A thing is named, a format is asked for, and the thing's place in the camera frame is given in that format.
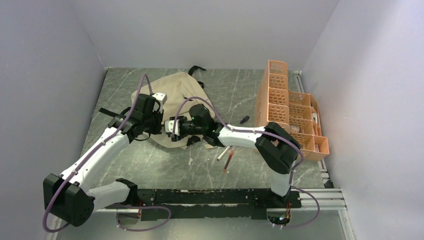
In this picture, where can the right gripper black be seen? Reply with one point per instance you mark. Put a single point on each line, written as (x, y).
(179, 137)

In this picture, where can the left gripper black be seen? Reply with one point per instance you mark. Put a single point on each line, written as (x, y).
(157, 129)

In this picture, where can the beige canvas backpack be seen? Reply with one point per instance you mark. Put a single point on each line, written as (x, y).
(180, 89)

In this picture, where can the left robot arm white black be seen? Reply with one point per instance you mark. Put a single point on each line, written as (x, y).
(70, 195)

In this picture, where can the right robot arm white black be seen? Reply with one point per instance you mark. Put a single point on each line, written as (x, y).
(276, 146)

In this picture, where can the white red marker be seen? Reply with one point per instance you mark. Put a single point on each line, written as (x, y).
(226, 149)

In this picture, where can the red pen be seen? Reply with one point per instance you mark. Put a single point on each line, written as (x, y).
(230, 156)

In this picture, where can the orange plastic file organizer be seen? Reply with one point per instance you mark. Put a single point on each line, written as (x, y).
(296, 112)

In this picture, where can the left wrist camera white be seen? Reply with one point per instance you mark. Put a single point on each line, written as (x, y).
(161, 97)

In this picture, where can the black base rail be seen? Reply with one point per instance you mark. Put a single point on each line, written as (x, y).
(213, 203)

